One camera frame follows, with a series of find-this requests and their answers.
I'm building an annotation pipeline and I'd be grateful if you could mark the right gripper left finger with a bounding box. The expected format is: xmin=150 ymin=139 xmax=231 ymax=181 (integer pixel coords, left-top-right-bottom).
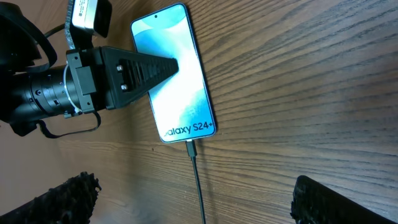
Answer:
xmin=1 ymin=172 xmax=102 ymax=224

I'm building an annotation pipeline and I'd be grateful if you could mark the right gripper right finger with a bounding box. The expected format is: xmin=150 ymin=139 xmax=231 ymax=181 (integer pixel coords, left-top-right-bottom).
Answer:
xmin=290 ymin=175 xmax=395 ymax=224

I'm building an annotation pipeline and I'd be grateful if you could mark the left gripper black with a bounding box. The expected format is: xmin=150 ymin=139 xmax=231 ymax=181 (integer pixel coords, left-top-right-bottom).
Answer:
xmin=65 ymin=47 xmax=178 ymax=114

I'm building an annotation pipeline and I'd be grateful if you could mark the Samsung Galaxy smartphone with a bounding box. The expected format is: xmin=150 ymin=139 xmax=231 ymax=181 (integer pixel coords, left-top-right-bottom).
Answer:
xmin=131 ymin=2 xmax=216 ymax=143

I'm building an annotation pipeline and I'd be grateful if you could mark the black USB charging cable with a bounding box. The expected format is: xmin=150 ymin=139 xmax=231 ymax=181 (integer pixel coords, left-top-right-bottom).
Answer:
xmin=185 ymin=139 xmax=207 ymax=224

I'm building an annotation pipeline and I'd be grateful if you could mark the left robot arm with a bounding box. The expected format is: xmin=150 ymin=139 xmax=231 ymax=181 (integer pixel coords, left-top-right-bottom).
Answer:
xmin=1 ymin=0 xmax=178 ymax=138

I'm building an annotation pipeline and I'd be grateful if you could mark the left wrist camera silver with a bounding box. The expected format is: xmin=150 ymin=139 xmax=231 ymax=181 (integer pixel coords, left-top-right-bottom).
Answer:
xmin=64 ymin=0 xmax=113 ymax=50

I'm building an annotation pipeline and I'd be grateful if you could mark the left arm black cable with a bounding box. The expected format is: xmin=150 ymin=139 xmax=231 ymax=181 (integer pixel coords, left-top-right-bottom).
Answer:
xmin=37 ymin=23 xmax=102 ymax=139

